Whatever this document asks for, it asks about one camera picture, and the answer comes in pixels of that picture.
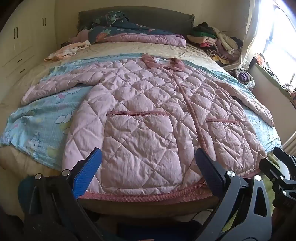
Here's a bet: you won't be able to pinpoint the beige bed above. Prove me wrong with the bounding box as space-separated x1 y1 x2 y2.
0 41 285 218

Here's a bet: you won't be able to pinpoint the dark grey headboard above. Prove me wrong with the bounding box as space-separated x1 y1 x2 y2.
77 6 195 37

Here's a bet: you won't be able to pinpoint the pile of mixed clothes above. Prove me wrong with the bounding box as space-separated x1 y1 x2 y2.
187 22 243 67

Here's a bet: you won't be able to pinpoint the window with dark frame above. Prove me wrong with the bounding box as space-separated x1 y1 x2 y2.
252 0 296 86

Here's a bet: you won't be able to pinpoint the pink quilted coat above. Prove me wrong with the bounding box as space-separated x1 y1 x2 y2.
21 54 274 203

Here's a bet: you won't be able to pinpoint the cream built-in wardrobe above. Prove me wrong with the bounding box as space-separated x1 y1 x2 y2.
0 0 56 77

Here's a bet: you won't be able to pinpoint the dark floral purple duvet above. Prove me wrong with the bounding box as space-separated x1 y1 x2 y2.
88 11 187 48

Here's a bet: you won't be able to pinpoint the light blue cartoon sheet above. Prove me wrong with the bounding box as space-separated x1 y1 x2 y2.
1 54 282 171

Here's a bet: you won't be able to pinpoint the clothes on window sill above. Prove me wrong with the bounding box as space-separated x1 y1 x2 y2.
255 54 295 105

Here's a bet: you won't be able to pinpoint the cream curtain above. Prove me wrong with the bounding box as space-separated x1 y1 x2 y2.
223 1 261 71

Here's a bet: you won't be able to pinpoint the small pink white garment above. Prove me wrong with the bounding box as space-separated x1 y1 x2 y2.
44 40 91 62

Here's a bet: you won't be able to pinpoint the floral bag of clothes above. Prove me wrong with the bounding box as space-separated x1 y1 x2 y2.
234 69 255 91

